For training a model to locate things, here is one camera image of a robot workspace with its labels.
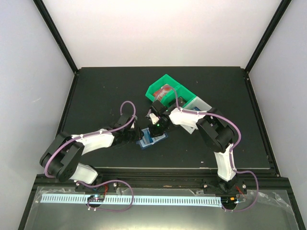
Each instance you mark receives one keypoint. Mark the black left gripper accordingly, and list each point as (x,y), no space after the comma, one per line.
(138,135)

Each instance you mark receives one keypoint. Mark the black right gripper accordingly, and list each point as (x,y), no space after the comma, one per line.
(154,133)

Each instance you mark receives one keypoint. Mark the blue card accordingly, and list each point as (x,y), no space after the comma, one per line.
(147,138)

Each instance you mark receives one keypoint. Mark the blue leather card holder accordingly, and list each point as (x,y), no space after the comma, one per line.
(151,140)

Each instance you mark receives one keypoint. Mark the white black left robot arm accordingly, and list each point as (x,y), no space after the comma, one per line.
(62,159)

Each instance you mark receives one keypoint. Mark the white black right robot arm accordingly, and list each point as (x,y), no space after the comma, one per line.
(216,131)

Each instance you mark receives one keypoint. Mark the red white card stack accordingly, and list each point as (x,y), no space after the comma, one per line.
(163,91)

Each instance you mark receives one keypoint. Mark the green plastic bin left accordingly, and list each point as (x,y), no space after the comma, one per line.
(166,79)

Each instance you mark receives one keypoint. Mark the green plastic bin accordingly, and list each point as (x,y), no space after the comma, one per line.
(166,79)
(185,93)

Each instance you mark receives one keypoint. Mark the green plastic bin middle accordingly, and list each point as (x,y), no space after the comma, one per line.
(185,93)

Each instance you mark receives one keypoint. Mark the clear plastic bin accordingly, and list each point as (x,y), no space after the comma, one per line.
(197,104)

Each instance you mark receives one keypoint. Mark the small circuit board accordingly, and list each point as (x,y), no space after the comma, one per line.
(96,198)

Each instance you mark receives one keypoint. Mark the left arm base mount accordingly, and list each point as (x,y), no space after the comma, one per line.
(96,185)

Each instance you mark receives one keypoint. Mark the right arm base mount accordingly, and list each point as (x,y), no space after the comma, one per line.
(218,186)

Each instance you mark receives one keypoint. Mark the black aluminium frame rail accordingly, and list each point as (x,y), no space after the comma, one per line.
(266,180)

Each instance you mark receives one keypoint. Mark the white slotted cable duct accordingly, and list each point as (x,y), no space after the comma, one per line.
(145,200)

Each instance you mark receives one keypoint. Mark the left frame post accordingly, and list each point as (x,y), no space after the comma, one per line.
(55,33)

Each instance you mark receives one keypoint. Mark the frame post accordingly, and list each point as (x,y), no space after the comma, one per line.
(281,9)
(55,33)

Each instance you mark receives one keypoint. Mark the right frame post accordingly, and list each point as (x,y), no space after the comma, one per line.
(281,9)

